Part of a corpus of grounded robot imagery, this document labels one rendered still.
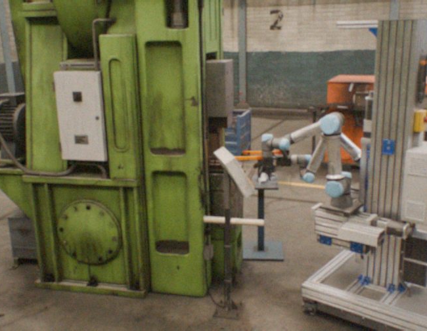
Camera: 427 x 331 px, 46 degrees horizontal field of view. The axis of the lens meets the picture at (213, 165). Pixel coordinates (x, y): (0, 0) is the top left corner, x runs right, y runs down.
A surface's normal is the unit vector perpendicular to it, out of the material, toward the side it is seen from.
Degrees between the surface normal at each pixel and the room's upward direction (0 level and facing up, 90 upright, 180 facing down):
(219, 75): 90
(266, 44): 92
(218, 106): 90
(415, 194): 90
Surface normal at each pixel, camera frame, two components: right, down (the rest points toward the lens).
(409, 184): -0.62, 0.22
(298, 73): -0.41, 0.26
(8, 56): 0.92, 0.08
